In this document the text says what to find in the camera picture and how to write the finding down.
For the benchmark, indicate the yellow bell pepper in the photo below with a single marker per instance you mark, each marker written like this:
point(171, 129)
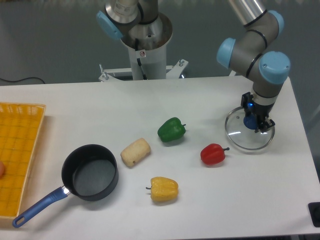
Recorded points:
point(163, 189)

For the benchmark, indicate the red bell pepper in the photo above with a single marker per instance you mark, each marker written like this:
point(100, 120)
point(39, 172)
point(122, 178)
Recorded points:
point(213, 154)

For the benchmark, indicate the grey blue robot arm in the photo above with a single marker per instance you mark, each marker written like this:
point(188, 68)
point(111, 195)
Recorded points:
point(247, 56)

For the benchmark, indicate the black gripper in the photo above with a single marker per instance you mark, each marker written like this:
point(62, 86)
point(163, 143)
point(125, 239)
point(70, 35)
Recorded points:
point(263, 122)

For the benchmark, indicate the glass lid blue knob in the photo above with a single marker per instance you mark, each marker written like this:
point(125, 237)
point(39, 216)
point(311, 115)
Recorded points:
point(241, 136)

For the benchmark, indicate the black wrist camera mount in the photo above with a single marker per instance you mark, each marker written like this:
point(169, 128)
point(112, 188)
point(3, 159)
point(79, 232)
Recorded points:
point(247, 101)

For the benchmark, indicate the black device at edge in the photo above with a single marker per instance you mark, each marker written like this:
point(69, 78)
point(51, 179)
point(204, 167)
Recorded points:
point(314, 210)

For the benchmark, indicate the yellow plastic basket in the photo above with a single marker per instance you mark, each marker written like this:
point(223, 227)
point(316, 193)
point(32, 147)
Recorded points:
point(20, 127)

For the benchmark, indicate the beige bread roll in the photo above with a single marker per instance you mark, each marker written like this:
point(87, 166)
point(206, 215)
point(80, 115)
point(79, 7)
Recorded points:
point(135, 152)

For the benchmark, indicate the black saucepan blue handle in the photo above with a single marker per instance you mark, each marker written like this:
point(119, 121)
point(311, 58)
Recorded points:
point(90, 172)

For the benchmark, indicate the green bell pepper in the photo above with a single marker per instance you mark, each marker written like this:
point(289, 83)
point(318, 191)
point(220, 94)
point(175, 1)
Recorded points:
point(173, 129)

